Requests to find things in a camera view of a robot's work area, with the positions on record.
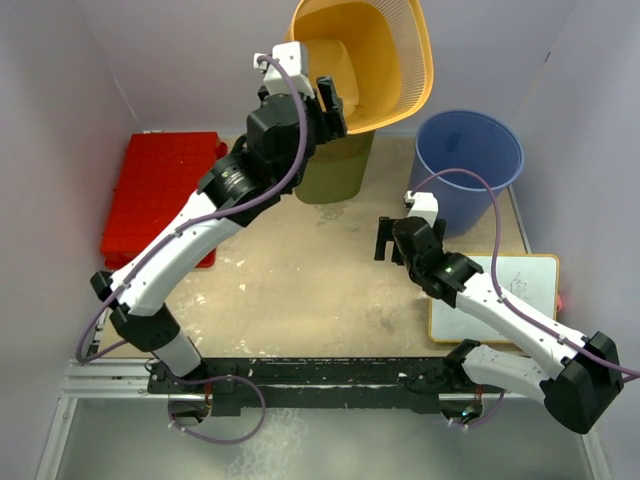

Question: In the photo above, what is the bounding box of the yellow ribbed waste basket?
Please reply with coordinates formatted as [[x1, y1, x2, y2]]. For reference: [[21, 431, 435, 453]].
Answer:
[[285, 1, 434, 135]]

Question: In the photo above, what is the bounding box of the red plastic tray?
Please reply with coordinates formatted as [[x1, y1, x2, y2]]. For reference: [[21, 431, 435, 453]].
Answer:
[[100, 132, 228, 270]]

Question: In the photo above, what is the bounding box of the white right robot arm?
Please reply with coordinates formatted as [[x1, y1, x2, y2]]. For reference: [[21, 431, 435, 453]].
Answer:
[[374, 217, 624, 434]]

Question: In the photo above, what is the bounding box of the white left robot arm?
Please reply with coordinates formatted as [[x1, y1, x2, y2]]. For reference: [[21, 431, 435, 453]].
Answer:
[[91, 76, 347, 392]]

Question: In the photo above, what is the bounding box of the olive green ribbed bin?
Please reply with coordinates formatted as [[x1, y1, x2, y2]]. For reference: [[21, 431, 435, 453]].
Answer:
[[294, 131, 375, 205]]

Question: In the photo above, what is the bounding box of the blue plastic bucket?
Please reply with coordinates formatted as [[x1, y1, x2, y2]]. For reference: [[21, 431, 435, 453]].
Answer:
[[408, 110, 524, 238]]

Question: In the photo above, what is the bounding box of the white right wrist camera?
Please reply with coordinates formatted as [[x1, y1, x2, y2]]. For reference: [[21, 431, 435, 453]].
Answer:
[[404, 191, 439, 227]]

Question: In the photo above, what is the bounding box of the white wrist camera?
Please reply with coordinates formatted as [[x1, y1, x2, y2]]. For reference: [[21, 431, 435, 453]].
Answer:
[[253, 41, 315, 98], [404, 191, 439, 227]]

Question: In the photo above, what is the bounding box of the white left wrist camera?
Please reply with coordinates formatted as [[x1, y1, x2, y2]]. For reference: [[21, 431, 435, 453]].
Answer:
[[253, 41, 315, 98]]

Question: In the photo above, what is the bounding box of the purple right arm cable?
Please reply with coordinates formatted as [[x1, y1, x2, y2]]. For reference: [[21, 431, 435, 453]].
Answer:
[[408, 168, 640, 384]]

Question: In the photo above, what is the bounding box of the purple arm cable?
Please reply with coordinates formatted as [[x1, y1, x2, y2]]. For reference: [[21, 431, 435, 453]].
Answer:
[[408, 168, 640, 384], [74, 54, 306, 365]]

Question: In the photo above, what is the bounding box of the small whiteboard with orange frame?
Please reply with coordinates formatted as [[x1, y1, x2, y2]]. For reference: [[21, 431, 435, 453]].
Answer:
[[429, 253, 561, 345]]

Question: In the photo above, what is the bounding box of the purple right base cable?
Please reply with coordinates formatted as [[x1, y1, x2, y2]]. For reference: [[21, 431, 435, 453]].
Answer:
[[447, 380, 508, 431]]

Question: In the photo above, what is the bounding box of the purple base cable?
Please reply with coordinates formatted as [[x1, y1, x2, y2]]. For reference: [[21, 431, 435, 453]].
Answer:
[[447, 380, 508, 431], [167, 375, 267, 445]]

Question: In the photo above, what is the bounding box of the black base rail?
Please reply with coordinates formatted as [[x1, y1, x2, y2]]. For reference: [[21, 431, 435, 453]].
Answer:
[[145, 357, 499, 419]]

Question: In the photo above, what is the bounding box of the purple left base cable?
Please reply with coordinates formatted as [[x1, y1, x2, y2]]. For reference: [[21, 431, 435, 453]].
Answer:
[[167, 375, 267, 445]]

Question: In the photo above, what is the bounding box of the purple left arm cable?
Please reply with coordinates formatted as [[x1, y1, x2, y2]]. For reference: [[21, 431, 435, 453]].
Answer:
[[74, 54, 306, 365]]

